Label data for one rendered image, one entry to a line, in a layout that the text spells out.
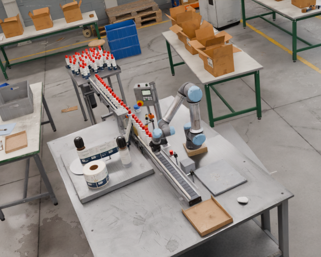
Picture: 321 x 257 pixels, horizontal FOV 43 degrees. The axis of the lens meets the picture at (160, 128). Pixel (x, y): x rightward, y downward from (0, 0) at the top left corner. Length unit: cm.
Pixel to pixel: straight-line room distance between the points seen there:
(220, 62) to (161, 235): 268
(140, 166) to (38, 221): 168
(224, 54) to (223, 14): 391
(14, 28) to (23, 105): 386
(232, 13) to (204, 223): 655
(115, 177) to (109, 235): 63
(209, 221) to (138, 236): 53
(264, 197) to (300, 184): 142
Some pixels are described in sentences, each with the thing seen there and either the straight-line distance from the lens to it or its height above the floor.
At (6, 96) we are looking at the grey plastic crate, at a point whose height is 88.
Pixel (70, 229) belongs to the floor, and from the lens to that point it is 457.
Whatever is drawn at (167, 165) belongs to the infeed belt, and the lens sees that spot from 354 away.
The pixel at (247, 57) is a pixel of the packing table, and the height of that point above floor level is 78.
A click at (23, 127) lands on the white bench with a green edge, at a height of 80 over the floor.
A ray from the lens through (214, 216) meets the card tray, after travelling 307.
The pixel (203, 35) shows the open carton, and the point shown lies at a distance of 574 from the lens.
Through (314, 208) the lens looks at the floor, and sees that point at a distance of 433.
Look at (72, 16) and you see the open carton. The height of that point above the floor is 89.
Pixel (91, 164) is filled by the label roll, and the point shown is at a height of 102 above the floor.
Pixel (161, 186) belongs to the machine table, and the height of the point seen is 83.
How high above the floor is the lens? 299
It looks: 31 degrees down
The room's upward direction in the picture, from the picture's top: 12 degrees counter-clockwise
